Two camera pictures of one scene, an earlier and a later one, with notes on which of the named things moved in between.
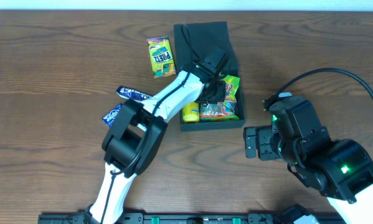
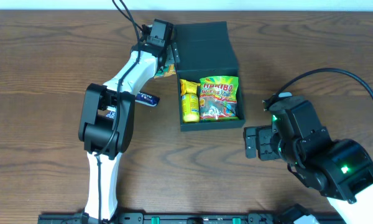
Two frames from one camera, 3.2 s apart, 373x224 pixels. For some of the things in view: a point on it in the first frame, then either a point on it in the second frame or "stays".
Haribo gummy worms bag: x=224 y=110 stays
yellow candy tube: x=191 y=112 stays
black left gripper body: x=216 y=92 -> x=173 y=54
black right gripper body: x=260 y=142 stays
